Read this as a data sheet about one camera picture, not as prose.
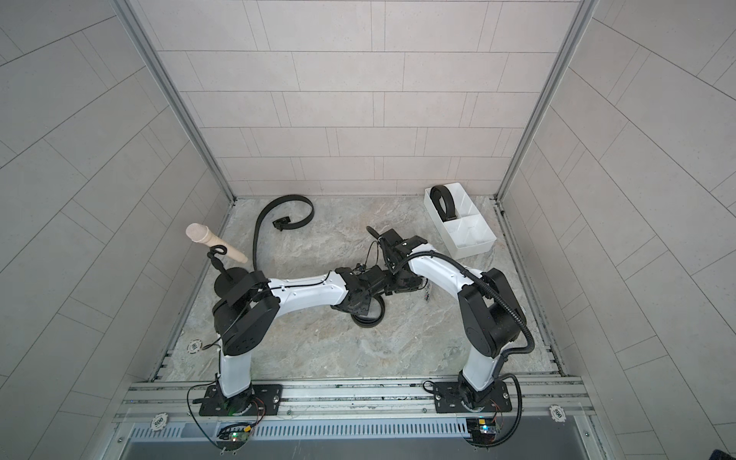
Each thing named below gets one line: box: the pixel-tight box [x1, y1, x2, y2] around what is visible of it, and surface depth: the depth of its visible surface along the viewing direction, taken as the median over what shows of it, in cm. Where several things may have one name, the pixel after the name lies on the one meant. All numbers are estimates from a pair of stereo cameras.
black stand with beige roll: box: [185, 222, 250, 298], surface depth 82 cm
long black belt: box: [430, 184, 458, 222], surface depth 104 cm
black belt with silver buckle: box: [350, 294, 386, 328], surface depth 84 cm
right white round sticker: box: [548, 404, 567, 423], surface depth 71 cm
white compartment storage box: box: [423, 182, 497, 260], surface depth 104 cm
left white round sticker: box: [151, 412, 169, 432], surface depth 69 cm
